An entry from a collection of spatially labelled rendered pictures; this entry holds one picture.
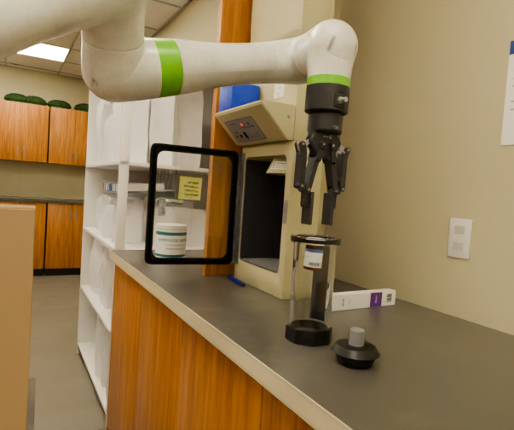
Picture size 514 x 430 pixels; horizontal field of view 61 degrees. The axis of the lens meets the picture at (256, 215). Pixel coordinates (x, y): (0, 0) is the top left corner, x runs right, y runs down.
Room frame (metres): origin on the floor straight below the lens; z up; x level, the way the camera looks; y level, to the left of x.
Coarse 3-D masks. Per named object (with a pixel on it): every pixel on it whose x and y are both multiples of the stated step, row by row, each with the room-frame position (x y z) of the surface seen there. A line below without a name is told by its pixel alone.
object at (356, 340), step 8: (352, 328) 0.82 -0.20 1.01; (360, 328) 0.83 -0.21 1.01; (352, 336) 0.82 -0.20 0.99; (360, 336) 0.81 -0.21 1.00; (336, 344) 0.83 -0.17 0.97; (344, 344) 0.82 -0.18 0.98; (352, 344) 0.82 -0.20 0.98; (360, 344) 0.81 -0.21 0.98; (368, 344) 0.83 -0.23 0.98; (336, 352) 0.81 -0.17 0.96; (344, 352) 0.80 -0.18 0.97; (352, 352) 0.79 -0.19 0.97; (360, 352) 0.79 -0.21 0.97; (368, 352) 0.79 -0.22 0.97; (376, 352) 0.80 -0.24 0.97; (344, 360) 0.80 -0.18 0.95; (352, 360) 0.79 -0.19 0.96; (360, 360) 0.78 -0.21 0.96; (368, 360) 0.78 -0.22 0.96; (352, 368) 0.80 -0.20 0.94; (360, 368) 0.79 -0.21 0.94; (368, 368) 0.80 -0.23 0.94
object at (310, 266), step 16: (320, 240) 0.90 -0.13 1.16; (336, 240) 0.91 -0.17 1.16; (304, 256) 0.91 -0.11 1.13; (320, 256) 0.90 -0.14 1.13; (304, 272) 0.91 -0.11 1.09; (320, 272) 0.90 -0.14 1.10; (304, 288) 0.91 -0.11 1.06; (320, 288) 0.90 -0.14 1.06; (304, 304) 0.91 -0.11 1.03; (320, 304) 0.91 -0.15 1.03; (288, 320) 0.95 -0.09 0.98; (304, 320) 0.91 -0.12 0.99; (320, 320) 0.91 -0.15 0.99
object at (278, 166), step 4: (276, 160) 1.41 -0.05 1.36; (280, 160) 1.40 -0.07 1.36; (284, 160) 1.39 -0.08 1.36; (272, 164) 1.43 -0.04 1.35; (276, 164) 1.41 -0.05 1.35; (280, 164) 1.39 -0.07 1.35; (284, 164) 1.39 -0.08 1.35; (272, 168) 1.41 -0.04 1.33; (276, 168) 1.40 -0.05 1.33; (280, 168) 1.39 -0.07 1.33; (284, 168) 1.38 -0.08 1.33; (268, 172) 1.43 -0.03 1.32; (272, 172) 1.40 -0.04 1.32; (276, 172) 1.39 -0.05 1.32; (280, 172) 1.38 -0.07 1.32; (284, 172) 1.38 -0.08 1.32
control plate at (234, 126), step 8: (232, 120) 1.44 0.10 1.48; (240, 120) 1.39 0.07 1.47; (248, 120) 1.36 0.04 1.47; (232, 128) 1.47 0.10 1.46; (240, 128) 1.43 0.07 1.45; (248, 128) 1.39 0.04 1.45; (256, 128) 1.36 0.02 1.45; (248, 136) 1.43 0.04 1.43; (256, 136) 1.39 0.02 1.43; (264, 136) 1.35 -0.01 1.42
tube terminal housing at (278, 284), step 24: (264, 96) 1.45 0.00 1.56; (288, 96) 1.32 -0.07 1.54; (264, 144) 1.43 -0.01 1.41; (288, 144) 1.31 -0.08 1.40; (288, 168) 1.30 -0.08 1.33; (288, 192) 1.29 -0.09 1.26; (288, 216) 1.29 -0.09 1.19; (288, 240) 1.29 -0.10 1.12; (240, 264) 1.52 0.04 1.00; (288, 264) 1.29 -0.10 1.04; (264, 288) 1.37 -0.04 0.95; (288, 288) 1.30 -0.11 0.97
